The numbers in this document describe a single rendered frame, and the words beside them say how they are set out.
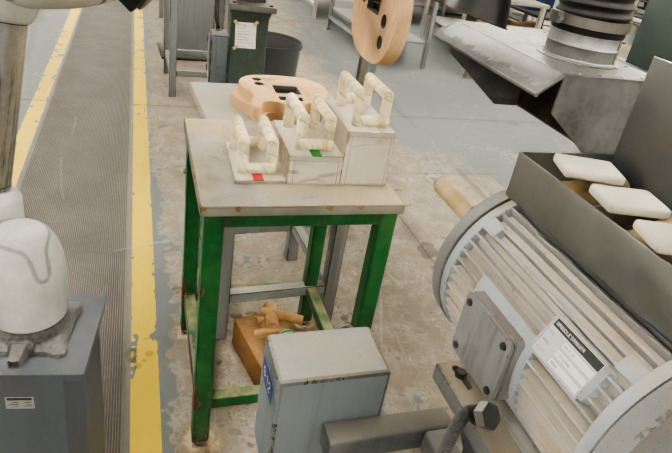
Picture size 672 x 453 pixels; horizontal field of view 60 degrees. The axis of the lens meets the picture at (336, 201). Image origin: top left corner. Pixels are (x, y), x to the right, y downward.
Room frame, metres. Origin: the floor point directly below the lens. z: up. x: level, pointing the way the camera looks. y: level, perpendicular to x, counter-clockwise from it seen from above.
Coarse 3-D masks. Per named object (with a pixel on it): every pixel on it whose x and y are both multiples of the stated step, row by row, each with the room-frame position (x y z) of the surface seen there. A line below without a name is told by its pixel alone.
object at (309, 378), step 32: (288, 352) 0.60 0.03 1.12; (320, 352) 0.61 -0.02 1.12; (352, 352) 0.63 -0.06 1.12; (288, 384) 0.55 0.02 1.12; (320, 384) 0.56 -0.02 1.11; (352, 384) 0.58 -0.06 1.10; (384, 384) 0.60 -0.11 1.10; (256, 416) 0.62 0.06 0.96; (288, 416) 0.55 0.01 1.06; (320, 416) 0.57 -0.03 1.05; (352, 416) 0.59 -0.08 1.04; (288, 448) 0.55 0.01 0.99; (320, 448) 0.57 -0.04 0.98
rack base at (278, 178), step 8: (232, 152) 1.61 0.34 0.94; (256, 152) 1.64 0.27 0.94; (264, 152) 1.65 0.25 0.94; (232, 160) 1.55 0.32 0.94; (256, 160) 1.58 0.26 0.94; (264, 160) 1.59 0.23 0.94; (232, 168) 1.50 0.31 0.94; (280, 168) 1.56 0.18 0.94; (240, 176) 1.46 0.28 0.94; (248, 176) 1.47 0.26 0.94; (264, 176) 1.48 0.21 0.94; (272, 176) 1.49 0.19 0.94; (280, 176) 1.50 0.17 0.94
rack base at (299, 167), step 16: (288, 128) 1.68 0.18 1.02; (320, 128) 1.73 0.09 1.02; (288, 144) 1.56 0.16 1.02; (288, 160) 1.49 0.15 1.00; (304, 160) 1.50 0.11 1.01; (320, 160) 1.51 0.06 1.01; (336, 160) 1.53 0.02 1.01; (288, 176) 1.48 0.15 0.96; (304, 176) 1.50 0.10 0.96; (320, 176) 1.51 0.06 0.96; (336, 176) 1.53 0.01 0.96
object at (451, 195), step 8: (440, 184) 0.93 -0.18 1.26; (448, 184) 0.93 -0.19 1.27; (440, 192) 0.92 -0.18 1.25; (448, 192) 0.91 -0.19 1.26; (456, 192) 0.90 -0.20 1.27; (448, 200) 0.89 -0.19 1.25; (456, 200) 0.88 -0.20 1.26; (464, 200) 0.87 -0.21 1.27; (456, 208) 0.87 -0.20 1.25; (464, 208) 0.85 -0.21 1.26
